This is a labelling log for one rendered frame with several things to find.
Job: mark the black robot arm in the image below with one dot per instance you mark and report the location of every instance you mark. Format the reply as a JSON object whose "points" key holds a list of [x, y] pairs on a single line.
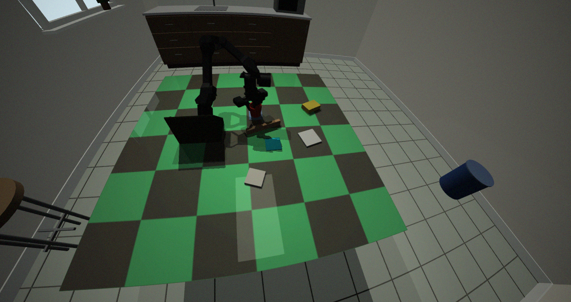
{"points": [[208, 92]]}

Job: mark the brown wooden bar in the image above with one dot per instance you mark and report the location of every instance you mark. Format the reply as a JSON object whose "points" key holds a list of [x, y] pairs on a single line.
{"points": [[263, 126]]}

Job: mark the red cup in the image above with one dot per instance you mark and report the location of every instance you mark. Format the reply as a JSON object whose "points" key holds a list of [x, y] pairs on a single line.
{"points": [[255, 112]]}

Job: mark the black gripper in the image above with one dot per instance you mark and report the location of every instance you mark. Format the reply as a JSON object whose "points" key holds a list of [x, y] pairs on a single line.
{"points": [[239, 102]]}

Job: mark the yellow rectangular block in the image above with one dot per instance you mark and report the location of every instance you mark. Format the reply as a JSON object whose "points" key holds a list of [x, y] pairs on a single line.
{"points": [[310, 106]]}

